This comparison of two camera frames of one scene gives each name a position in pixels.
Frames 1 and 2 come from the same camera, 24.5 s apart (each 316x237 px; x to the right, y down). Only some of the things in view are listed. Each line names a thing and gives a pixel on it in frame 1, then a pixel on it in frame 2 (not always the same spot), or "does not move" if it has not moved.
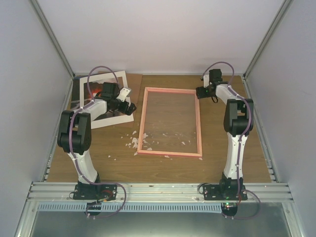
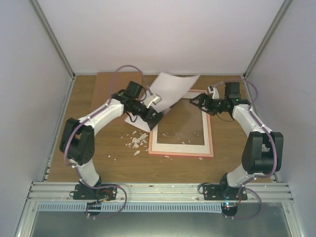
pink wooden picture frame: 169,90 to 184,130
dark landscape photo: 95,87 to 168,90
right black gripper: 200,94 to 202,97
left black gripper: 130,109 to 148,117
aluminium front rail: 159,191 does not move
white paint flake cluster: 136,141 does not move
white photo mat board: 112,119 to 206,148
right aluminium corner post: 285,8 does not move
